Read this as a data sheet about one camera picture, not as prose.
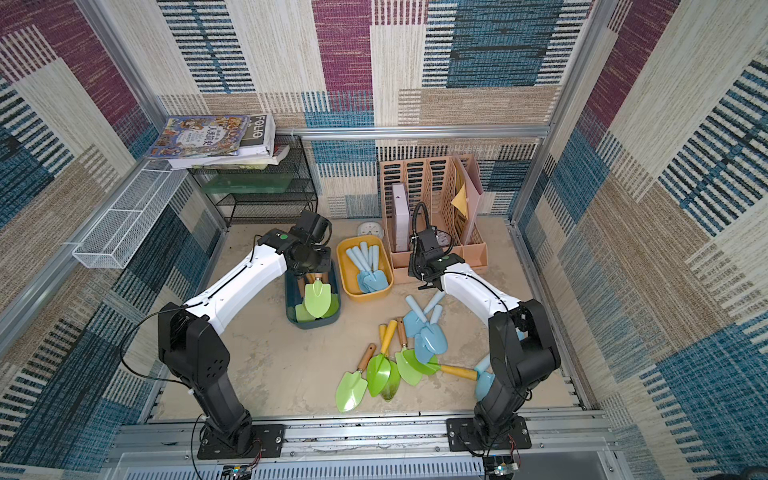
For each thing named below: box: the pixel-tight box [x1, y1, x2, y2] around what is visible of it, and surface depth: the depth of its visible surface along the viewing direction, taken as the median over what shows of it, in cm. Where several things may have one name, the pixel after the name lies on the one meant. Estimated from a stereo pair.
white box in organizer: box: [391, 183, 411, 253], surface depth 101 cm
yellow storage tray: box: [336, 236, 394, 299], surface depth 105 cm
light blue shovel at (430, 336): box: [404, 291, 449, 364], surface depth 92 cm
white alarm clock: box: [356, 220, 384, 239], surface depth 117 cm
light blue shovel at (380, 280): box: [369, 245, 389, 293], surface depth 101 cm
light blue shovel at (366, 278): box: [351, 246, 376, 294], surface depth 101 cm
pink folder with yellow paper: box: [450, 154, 485, 245], surface depth 93 cm
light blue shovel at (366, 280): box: [358, 241, 376, 295], surface depth 101 cm
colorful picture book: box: [144, 115, 250, 159], surface depth 83 cm
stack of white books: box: [167, 114, 290, 170], surface depth 84 cm
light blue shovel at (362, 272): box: [346, 248, 368, 283], surface depth 104 cm
